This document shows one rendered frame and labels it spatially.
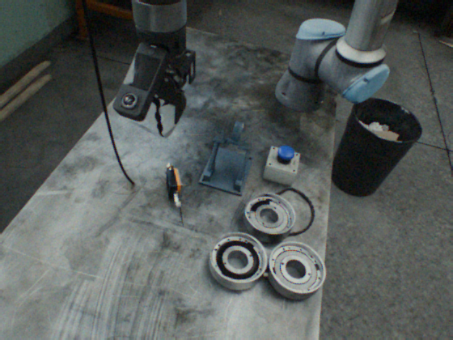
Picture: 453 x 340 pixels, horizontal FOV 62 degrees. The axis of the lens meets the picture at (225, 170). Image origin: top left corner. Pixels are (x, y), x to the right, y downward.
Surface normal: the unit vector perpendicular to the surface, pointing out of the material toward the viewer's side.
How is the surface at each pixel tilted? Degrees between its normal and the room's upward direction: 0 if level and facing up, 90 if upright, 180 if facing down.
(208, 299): 0
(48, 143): 0
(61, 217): 0
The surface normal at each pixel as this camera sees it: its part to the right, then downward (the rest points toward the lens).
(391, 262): 0.14, -0.68
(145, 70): -0.07, -0.22
